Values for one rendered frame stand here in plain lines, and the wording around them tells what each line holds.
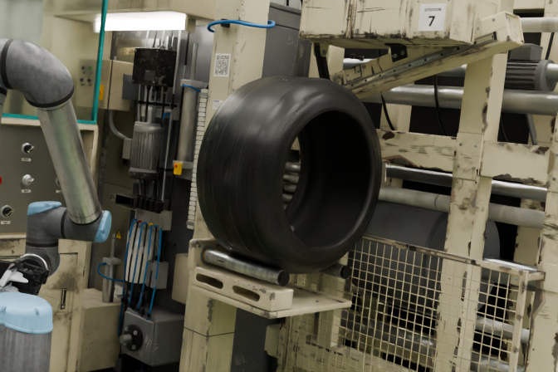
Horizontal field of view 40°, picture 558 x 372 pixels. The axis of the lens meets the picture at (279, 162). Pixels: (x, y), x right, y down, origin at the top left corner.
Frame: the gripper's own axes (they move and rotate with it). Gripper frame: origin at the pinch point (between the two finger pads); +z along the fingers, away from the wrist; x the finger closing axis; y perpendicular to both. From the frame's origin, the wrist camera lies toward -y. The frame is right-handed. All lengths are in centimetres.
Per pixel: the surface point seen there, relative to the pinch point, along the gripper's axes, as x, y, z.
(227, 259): -16, 53, -45
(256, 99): -64, 45, -34
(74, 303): 19, 10, -67
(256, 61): -77, 41, -67
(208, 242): -17, 46, -54
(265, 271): -18, 64, -32
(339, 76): -83, 70, -80
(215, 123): -54, 36, -37
